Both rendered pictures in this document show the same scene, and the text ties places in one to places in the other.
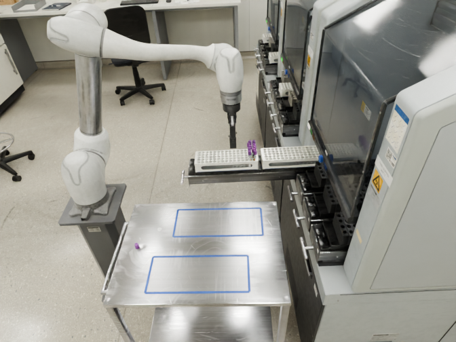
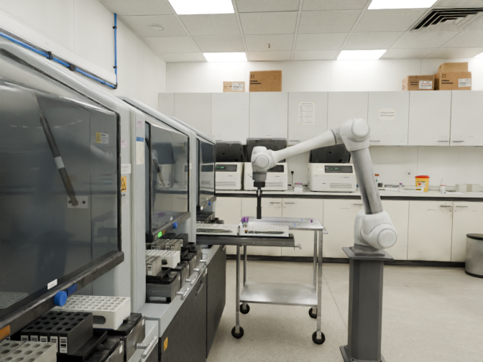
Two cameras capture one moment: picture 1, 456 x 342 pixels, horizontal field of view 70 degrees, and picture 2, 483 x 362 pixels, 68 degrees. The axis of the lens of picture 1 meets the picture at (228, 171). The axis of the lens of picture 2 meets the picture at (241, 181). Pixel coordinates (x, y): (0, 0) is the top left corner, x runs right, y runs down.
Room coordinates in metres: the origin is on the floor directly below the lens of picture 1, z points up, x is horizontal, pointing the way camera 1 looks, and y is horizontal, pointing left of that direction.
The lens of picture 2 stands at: (3.44, 0.04, 1.26)
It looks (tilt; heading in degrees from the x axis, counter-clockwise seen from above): 3 degrees down; 185
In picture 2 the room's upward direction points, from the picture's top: 1 degrees clockwise
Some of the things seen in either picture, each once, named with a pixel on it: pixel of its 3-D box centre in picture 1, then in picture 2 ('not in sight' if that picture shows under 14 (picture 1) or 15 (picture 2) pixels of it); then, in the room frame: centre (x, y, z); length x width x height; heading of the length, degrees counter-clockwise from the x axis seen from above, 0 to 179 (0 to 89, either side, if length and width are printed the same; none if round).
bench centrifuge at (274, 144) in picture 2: not in sight; (266, 164); (-1.37, -0.02, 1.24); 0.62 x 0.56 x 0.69; 0
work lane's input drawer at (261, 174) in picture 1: (254, 168); (242, 239); (1.23, -0.13, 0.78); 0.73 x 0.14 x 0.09; 90
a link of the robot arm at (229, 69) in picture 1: (229, 68); (259, 159); (1.25, -0.03, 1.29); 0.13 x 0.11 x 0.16; 5
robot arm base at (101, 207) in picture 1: (91, 201); (365, 247); (1.12, 0.65, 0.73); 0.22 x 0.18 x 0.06; 0
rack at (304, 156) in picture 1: (292, 157); (214, 230); (1.23, -0.31, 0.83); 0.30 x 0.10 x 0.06; 90
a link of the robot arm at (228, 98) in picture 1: (231, 95); (259, 176); (1.23, -0.03, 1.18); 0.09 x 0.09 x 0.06
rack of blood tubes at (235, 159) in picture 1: (226, 161); (264, 231); (1.23, 0.00, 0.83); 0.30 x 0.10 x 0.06; 89
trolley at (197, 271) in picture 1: (208, 303); (279, 274); (0.75, 0.12, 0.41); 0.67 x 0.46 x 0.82; 87
